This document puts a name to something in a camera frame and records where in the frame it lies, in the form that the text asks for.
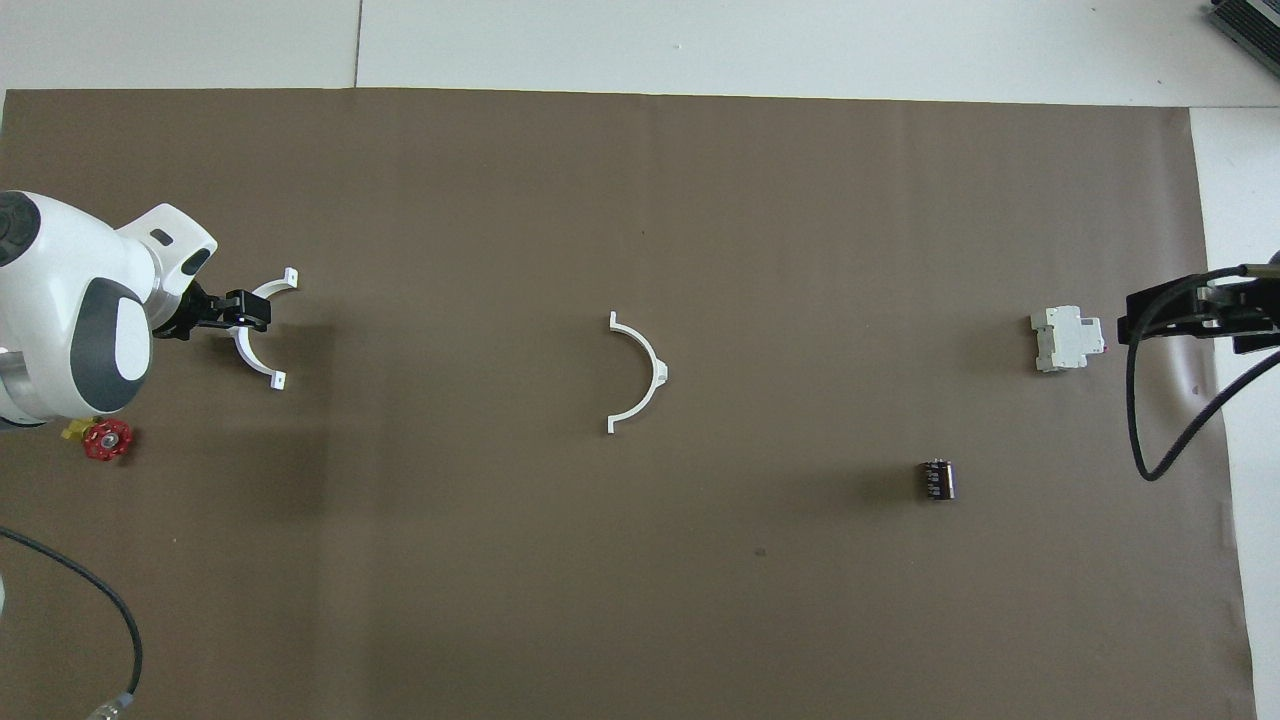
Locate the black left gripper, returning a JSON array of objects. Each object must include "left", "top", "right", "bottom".
[{"left": 150, "top": 282, "right": 273, "bottom": 343}]

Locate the dark grey ribbed device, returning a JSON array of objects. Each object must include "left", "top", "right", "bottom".
[{"left": 1204, "top": 0, "right": 1280, "bottom": 77}]

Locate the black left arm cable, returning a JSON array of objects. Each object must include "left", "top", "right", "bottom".
[{"left": 0, "top": 526, "right": 144, "bottom": 720}]

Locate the white circuit breaker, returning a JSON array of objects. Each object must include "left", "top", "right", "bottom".
[{"left": 1030, "top": 305, "right": 1107, "bottom": 374}]

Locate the white half-ring pipe clamp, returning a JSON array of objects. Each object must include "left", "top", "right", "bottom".
[
  {"left": 234, "top": 267, "right": 301, "bottom": 391},
  {"left": 606, "top": 311, "right": 670, "bottom": 435}
]

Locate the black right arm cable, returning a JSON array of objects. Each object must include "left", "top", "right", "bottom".
[{"left": 1124, "top": 264, "right": 1280, "bottom": 484}]

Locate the brass valve with red handwheel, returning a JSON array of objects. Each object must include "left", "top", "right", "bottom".
[{"left": 61, "top": 415, "right": 135, "bottom": 463}]

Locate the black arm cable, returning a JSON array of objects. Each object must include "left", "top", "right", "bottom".
[
  {"left": 1124, "top": 264, "right": 1280, "bottom": 484},
  {"left": 0, "top": 526, "right": 144, "bottom": 720}
]

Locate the brown paper mat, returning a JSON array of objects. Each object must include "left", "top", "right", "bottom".
[{"left": 0, "top": 88, "right": 1259, "bottom": 720}]

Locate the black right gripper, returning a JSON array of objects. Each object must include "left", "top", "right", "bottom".
[{"left": 1116, "top": 266, "right": 1280, "bottom": 357}]

